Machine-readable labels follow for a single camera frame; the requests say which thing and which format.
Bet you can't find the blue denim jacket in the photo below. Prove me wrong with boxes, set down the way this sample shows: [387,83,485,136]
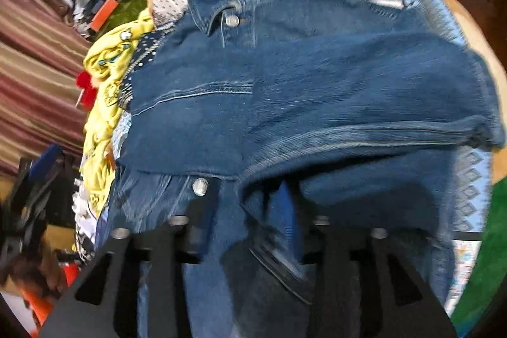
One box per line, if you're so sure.
[107,0,505,337]

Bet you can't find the orange sleeve forearm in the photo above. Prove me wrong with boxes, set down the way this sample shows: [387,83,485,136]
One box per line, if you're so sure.
[20,263,80,337]

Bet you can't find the red cloth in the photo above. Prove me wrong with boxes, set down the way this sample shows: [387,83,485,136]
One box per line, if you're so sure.
[76,71,98,112]

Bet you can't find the green cloth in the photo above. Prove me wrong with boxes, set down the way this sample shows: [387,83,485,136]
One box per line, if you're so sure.
[450,178,506,337]

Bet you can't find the striped curtain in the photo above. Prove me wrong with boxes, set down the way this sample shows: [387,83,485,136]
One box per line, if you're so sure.
[1,0,89,178]

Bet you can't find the yellow printed garment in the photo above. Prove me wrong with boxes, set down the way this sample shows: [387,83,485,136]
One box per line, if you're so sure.
[80,9,154,215]

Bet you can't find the navy gold patterned garment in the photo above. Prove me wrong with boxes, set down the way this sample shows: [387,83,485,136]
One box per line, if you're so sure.
[117,25,174,110]

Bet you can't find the beige bed blanket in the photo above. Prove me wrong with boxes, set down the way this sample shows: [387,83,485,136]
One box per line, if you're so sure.
[433,0,507,185]

